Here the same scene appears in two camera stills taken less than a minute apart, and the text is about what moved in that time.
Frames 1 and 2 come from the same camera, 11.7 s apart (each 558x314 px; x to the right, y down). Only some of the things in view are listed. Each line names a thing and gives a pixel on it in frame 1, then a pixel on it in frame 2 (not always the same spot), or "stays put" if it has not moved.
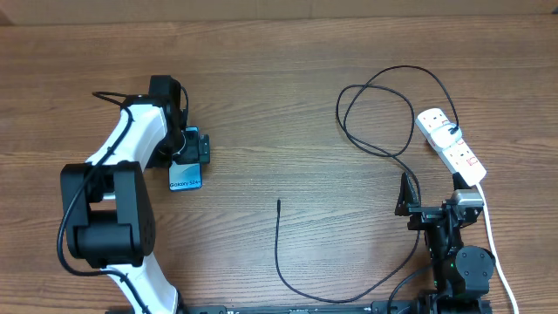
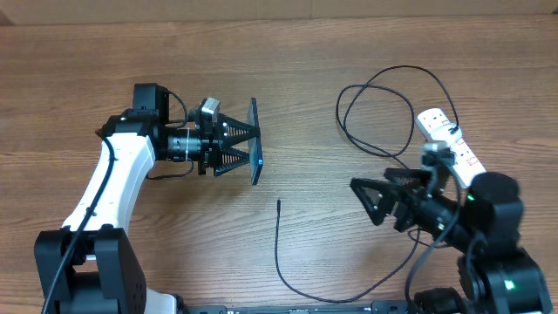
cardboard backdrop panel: x=78 y=11 stays put
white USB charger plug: x=441 y=136 stays put
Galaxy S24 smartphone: x=187 y=175 -> x=255 y=153
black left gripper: x=194 y=145 -> x=210 y=152
